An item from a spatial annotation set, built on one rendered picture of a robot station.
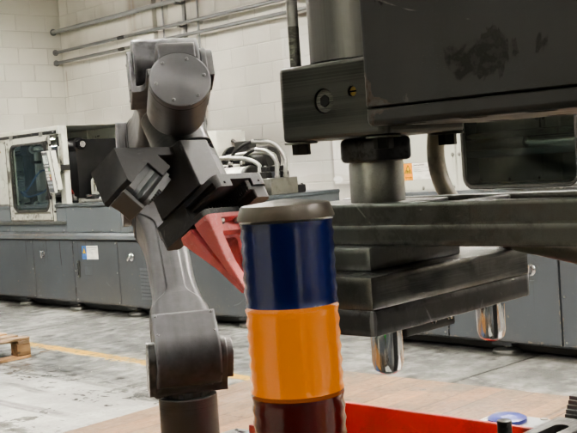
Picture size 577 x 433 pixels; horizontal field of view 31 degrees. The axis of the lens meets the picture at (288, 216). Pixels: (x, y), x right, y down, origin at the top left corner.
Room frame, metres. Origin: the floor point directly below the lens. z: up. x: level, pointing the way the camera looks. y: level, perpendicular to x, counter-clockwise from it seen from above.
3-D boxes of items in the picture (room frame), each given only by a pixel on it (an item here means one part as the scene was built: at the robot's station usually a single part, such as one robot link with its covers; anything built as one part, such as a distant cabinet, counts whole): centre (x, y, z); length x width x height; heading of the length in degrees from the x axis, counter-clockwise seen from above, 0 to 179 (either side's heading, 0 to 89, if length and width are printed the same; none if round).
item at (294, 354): (0.42, 0.00, 1.14); 0.04 x 0.04 x 0.03
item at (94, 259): (9.88, 1.81, 0.49); 5.51 x 1.02 x 0.97; 43
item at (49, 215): (9.76, 2.41, 1.21); 0.86 x 0.10 x 0.79; 43
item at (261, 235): (0.42, 0.00, 1.17); 0.04 x 0.04 x 0.03
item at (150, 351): (1.08, 0.12, 1.00); 0.09 x 0.06 x 0.06; 102
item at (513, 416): (1.06, -0.21, 0.93); 0.04 x 0.04 x 0.02
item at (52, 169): (9.40, 2.07, 1.27); 0.23 x 0.18 x 0.38; 133
